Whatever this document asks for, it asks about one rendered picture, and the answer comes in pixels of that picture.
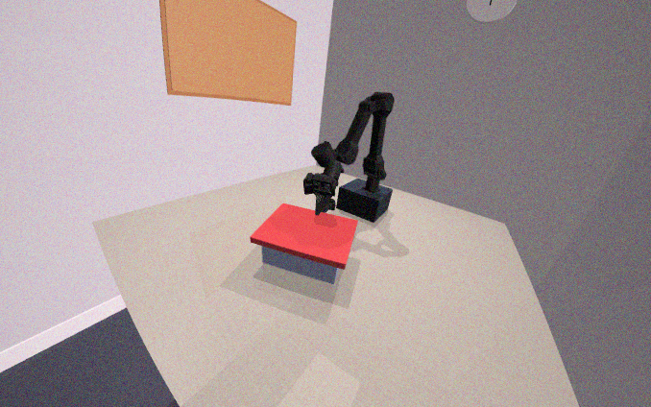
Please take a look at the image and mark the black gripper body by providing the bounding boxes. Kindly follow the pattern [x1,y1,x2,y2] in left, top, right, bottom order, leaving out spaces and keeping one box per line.
[311,171,339,210]

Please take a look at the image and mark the red lid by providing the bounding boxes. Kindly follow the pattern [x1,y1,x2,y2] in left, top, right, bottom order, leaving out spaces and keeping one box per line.
[250,203,358,270]

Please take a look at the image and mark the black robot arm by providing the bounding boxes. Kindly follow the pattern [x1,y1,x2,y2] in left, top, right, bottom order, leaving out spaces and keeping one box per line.
[303,92,395,195]

